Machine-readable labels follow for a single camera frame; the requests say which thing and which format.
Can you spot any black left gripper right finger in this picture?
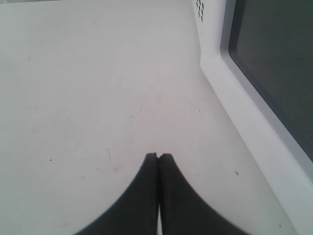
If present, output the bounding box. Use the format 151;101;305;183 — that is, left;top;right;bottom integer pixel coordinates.
158;154;246;235

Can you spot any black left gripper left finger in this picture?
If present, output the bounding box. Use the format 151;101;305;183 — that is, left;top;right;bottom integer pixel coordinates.
77;153;159;235

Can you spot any white microwave oven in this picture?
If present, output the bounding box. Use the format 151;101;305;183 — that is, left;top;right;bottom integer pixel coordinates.
200;0;313;235

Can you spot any white Midea microwave body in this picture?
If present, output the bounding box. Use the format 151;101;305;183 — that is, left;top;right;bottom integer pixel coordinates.
191;0;218;61

